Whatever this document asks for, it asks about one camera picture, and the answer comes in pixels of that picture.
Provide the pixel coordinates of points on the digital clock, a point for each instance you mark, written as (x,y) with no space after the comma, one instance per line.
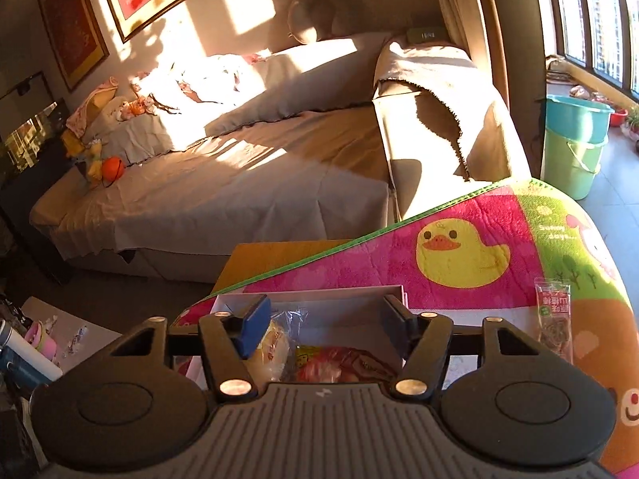
(427,34)

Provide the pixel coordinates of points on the pink cloth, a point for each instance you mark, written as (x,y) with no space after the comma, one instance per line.
(92,105)

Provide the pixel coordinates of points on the pale bread packet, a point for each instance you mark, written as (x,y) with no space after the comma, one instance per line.
(272,354)

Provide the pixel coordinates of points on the blue bottle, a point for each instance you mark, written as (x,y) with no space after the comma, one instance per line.
(20,371)

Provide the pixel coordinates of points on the grey long pillow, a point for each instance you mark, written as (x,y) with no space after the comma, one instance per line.
(309,80)

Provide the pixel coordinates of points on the pile of white clothes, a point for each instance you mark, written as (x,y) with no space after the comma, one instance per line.
(199,82)

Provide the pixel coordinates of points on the bed with beige sheet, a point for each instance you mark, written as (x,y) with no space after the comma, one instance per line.
(224,199)

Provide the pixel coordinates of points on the teal plastic bucket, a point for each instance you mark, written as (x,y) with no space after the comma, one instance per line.
(576,119)

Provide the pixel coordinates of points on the red plastic basin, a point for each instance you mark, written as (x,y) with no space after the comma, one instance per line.
(619,118)

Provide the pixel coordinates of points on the round plush toy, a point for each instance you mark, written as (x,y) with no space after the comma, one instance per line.
(319,15)

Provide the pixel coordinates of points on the yellow wooden table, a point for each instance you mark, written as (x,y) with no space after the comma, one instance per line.
(269,264)

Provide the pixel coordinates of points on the beige fringed blanket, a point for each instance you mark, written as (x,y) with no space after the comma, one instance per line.
(434,85)

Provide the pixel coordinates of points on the white cardboard box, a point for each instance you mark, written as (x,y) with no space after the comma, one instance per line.
(329,319)

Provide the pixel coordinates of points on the black tv screen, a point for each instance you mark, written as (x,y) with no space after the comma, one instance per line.
(32,139)

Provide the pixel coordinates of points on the orange ball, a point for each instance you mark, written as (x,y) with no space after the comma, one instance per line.
(112,168)

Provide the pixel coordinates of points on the small potted plant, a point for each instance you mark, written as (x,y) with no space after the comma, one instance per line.
(633,124)

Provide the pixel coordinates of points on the dark red framed picture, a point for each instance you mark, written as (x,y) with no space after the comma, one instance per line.
(75,35)

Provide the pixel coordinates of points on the clear red print snack packet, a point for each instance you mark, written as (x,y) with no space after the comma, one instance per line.
(554,319)

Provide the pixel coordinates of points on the light green plastic bucket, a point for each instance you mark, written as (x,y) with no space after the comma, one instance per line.
(571,169)

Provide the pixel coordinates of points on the grey side table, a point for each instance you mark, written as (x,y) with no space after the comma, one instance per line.
(90,329)

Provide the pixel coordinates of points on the yellow-green snack packet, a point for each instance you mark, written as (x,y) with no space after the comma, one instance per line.
(307,355)

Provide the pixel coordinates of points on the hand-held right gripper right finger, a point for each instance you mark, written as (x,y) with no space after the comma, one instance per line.
(397,322)

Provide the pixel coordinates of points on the window frame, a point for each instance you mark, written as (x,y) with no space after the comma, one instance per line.
(594,15)

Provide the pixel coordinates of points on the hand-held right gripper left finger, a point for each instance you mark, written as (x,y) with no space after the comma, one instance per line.
(255,327)

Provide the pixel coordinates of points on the white bottle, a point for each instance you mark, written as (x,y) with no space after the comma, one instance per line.
(30,354)

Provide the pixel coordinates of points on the beige curtain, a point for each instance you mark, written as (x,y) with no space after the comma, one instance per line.
(464,5)

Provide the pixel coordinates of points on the yellow plush toy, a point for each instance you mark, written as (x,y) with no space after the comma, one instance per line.
(90,159)

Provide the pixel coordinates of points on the clutter on window sill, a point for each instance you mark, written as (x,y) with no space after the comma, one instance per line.
(561,72)

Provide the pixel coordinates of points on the pink cup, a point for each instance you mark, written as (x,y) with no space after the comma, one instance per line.
(41,342)

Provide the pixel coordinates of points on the colourful cartoon printed mat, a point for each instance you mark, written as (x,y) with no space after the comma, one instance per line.
(489,309)

